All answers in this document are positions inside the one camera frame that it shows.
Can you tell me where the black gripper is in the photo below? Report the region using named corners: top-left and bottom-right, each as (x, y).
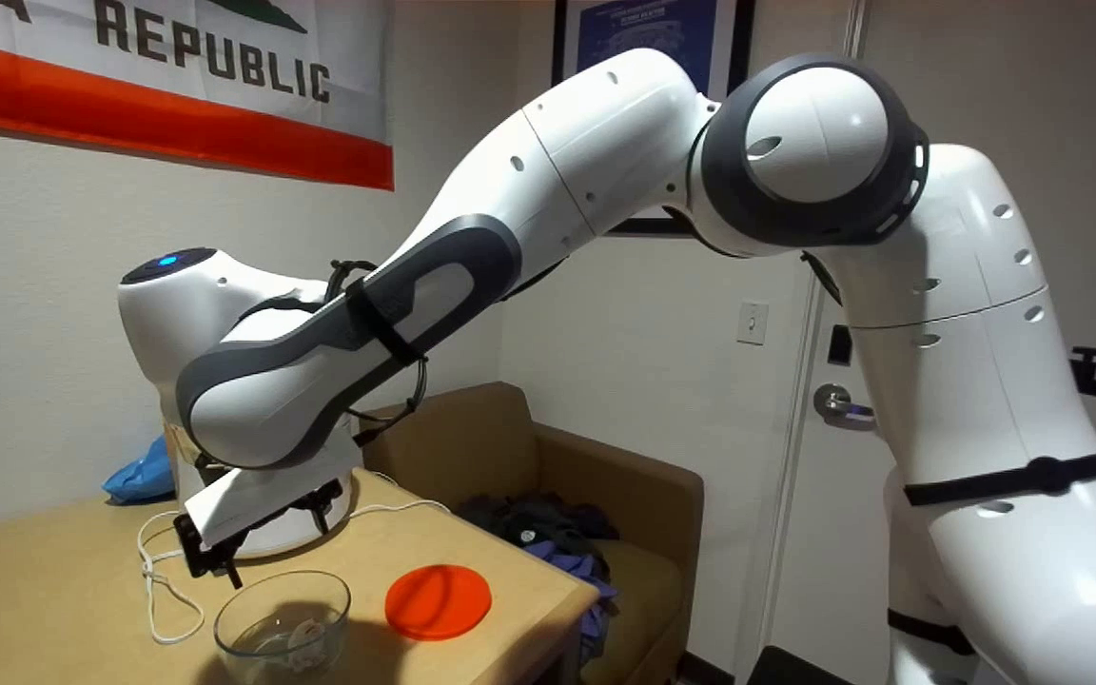
top-left (172, 477), bottom-right (348, 593)

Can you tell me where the orange round lid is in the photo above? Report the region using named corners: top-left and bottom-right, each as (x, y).
top-left (379, 560), bottom-right (498, 643)

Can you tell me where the clear glass lunchbox bowl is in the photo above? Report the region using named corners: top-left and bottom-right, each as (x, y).
top-left (209, 567), bottom-right (357, 685)

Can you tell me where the white crumpled napkin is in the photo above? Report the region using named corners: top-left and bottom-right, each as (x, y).
top-left (243, 607), bottom-right (339, 660)

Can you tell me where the blue cloth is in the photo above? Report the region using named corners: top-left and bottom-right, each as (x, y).
top-left (103, 434), bottom-right (182, 508)

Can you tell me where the dark blue backpack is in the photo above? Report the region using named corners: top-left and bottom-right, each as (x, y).
top-left (456, 491), bottom-right (618, 643)

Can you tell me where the California Republic flag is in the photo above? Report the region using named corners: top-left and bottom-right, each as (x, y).
top-left (0, 0), bottom-right (395, 194)

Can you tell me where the framed blue poster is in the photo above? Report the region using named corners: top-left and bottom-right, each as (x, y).
top-left (553, 0), bottom-right (757, 240)

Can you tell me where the white power cable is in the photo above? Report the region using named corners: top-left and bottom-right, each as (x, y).
top-left (129, 495), bottom-right (449, 650)

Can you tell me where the white light switch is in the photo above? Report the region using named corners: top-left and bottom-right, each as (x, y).
top-left (734, 301), bottom-right (773, 352)

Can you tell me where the silver door lever handle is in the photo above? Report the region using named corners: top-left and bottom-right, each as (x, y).
top-left (810, 379), bottom-right (880, 434)

